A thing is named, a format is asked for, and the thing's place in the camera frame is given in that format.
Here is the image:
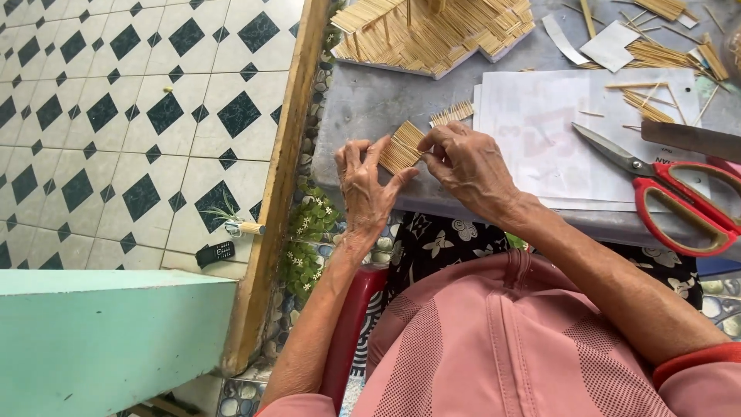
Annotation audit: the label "pile of loose toothpicks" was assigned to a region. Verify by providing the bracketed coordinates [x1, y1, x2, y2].
[579, 32, 731, 83]

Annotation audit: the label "person's pink shirt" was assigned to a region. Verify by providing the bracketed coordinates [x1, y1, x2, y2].
[255, 249, 741, 417]

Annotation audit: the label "bundle of toothpicks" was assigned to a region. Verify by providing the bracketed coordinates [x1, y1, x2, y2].
[633, 0, 701, 24]

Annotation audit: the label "pink object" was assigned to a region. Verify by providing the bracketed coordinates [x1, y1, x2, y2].
[705, 154, 741, 177]

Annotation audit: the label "stack of white paper sheets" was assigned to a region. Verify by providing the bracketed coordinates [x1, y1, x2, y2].
[473, 68, 714, 213]

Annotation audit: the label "blue plastic object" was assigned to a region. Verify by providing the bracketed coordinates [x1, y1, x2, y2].
[696, 255, 741, 280]

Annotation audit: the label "white paper strip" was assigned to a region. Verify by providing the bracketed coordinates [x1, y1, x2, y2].
[541, 14, 591, 66]

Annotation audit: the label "red plastic chair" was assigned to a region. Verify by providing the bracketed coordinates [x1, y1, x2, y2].
[320, 263, 390, 415]

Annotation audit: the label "red handled scissors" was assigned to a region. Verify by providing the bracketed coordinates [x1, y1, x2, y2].
[571, 122, 741, 258]

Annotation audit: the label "person's left hand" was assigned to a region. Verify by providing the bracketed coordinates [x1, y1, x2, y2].
[334, 135, 420, 247]

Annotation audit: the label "toothpick model house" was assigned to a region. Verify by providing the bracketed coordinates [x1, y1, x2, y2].
[330, 0, 536, 80]

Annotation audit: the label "person's black floral trousers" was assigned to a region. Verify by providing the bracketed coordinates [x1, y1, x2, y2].
[385, 211, 704, 310]

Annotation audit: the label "person's right hand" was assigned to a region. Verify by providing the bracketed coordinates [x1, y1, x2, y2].
[416, 120, 536, 228]

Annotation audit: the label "turquoise ledge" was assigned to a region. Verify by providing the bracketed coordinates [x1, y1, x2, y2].
[0, 269, 239, 417]

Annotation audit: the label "black mobile phone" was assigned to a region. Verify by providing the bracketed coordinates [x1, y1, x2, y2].
[195, 240, 236, 269]

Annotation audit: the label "narrow toothpick panel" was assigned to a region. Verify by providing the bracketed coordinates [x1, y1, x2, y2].
[429, 100, 475, 127]

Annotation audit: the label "dark metal knife blade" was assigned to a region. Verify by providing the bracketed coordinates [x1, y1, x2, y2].
[640, 120, 741, 163]

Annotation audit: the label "long bamboo stick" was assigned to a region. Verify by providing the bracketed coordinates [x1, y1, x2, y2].
[580, 0, 597, 39]

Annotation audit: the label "scattered toothpicks on paper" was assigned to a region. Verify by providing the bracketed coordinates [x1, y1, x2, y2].
[579, 81, 720, 131]

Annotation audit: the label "small square toothpick panel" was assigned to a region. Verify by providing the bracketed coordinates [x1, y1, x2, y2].
[379, 120, 430, 176]

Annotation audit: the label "plant sprig with wooden handle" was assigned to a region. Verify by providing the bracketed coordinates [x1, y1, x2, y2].
[201, 190, 267, 239]

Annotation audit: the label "white paper square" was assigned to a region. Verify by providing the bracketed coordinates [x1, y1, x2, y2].
[579, 20, 641, 74]

